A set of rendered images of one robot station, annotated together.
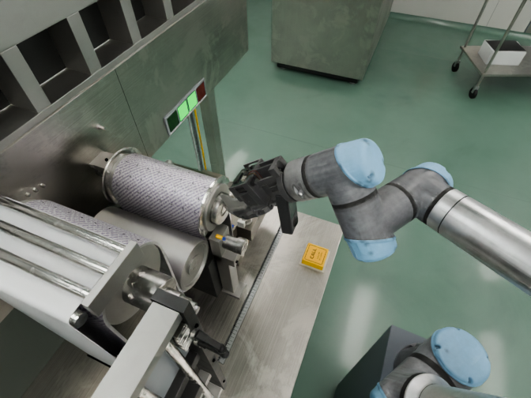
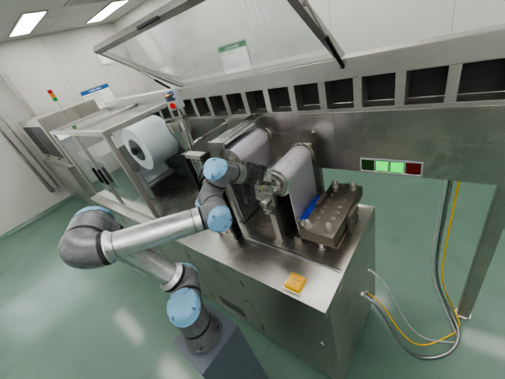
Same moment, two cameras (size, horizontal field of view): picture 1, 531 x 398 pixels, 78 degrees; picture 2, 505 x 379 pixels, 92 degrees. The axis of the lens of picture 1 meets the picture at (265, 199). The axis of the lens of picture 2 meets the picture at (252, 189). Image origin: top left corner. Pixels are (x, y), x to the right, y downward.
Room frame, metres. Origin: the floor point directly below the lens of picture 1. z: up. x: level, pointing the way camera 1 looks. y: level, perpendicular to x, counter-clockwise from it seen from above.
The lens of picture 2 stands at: (0.75, -0.78, 1.83)
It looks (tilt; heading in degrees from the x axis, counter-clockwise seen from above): 32 degrees down; 114
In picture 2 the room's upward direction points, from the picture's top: 18 degrees counter-clockwise
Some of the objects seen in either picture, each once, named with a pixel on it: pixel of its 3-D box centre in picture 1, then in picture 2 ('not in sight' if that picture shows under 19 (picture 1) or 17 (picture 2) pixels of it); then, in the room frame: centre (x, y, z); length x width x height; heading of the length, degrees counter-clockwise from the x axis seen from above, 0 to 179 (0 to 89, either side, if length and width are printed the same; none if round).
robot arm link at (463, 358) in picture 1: (449, 362); (187, 310); (0.18, -0.40, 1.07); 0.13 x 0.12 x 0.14; 124
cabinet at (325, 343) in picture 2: not in sight; (210, 241); (-0.38, 0.52, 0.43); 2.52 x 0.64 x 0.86; 158
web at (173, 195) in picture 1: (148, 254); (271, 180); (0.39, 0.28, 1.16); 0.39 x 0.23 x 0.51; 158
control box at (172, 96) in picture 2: not in sight; (173, 99); (-0.03, 0.35, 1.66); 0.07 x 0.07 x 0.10; 4
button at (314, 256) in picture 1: (314, 256); (294, 282); (0.52, -0.16, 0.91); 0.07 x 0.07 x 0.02; 68
